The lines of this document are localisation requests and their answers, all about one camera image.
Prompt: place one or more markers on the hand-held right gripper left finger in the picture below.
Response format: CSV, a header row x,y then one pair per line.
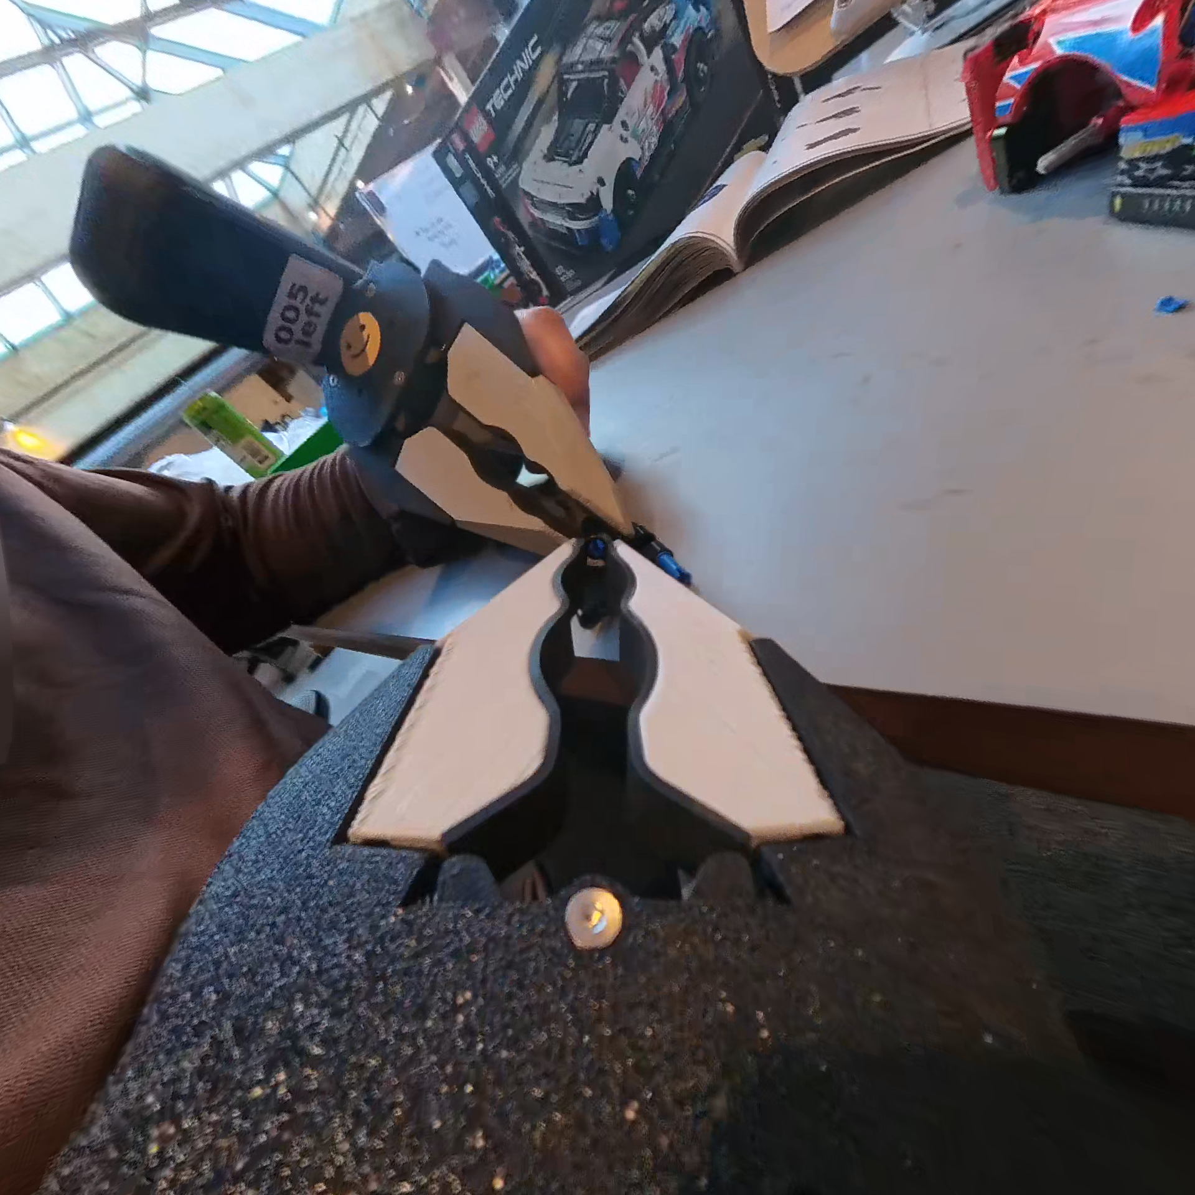
x,y
466,737

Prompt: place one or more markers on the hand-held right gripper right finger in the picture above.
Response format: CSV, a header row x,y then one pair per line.
x,y
728,737

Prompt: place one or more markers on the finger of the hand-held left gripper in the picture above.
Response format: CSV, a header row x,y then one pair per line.
x,y
447,476
523,402

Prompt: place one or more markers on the black brick beam blue pins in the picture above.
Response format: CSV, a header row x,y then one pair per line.
x,y
596,597

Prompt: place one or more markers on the person's left forearm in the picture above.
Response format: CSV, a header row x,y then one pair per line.
x,y
232,532

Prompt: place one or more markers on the person's left hand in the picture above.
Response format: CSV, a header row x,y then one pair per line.
x,y
559,354

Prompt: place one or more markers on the green plastic bin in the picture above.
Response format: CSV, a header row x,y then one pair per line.
x,y
307,448

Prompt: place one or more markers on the green can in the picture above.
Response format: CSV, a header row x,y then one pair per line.
x,y
228,429

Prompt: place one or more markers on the black toy car box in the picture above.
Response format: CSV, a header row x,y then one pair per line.
x,y
596,140

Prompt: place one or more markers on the open instruction booklet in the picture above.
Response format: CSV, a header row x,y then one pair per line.
x,y
820,140

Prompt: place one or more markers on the wooden board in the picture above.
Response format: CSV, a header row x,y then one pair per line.
x,y
812,46

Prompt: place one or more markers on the small blue brick pin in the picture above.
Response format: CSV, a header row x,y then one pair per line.
x,y
1168,304

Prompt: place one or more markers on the red toy brick race car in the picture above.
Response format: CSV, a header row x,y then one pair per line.
x,y
1054,84

